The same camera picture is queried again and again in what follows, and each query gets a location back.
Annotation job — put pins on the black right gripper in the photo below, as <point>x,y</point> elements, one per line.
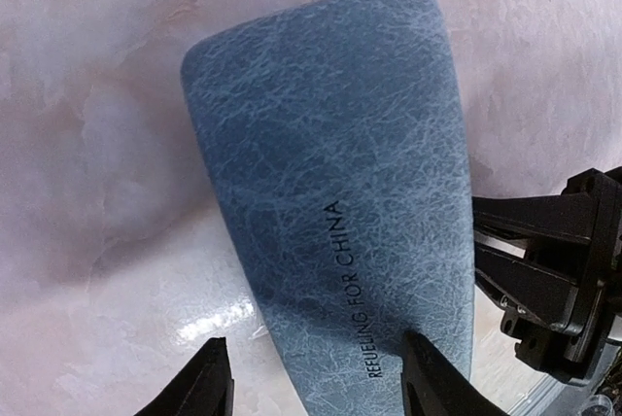
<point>561,296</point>

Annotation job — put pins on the grey-blue glasses case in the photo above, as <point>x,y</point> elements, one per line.
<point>334,139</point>

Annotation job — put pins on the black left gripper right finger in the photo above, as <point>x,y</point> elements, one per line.
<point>431,386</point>

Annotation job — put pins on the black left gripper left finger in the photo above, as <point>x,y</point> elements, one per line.
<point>203,387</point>

